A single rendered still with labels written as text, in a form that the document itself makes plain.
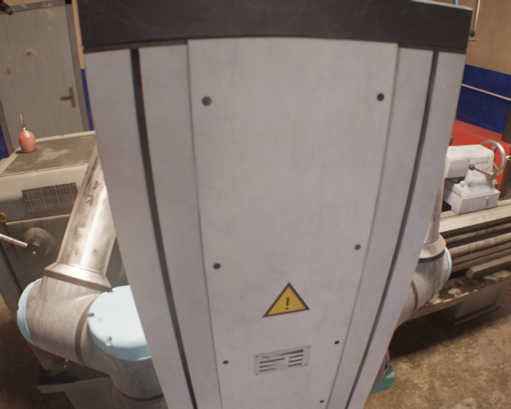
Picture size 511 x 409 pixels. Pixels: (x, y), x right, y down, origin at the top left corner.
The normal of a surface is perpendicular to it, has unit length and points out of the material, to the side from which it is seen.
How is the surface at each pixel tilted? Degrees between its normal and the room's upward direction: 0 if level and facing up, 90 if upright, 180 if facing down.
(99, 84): 90
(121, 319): 5
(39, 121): 90
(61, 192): 90
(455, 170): 94
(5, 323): 0
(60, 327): 46
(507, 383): 0
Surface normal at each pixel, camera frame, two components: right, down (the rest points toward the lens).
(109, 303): 0.09, -0.86
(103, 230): 0.77, -0.07
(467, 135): -0.82, 0.28
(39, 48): 0.25, 0.47
